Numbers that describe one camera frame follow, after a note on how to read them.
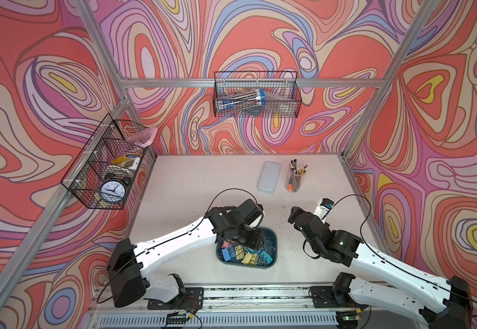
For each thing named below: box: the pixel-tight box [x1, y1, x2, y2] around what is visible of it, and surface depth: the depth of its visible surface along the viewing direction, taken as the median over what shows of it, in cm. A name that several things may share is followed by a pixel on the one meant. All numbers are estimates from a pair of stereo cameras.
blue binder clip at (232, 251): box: [227, 244, 237, 260], surface depth 84 cm
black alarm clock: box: [98, 173, 129, 205], surface depth 69 cm
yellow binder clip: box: [241, 252, 259, 266], surface depth 82 cm
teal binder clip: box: [260, 250, 274, 265], surface depth 82 cm
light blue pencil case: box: [257, 161, 281, 194], surface depth 110 cm
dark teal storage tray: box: [215, 227, 278, 269], surface depth 83 cm
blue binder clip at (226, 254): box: [221, 248, 231, 262], surface depth 83 cm
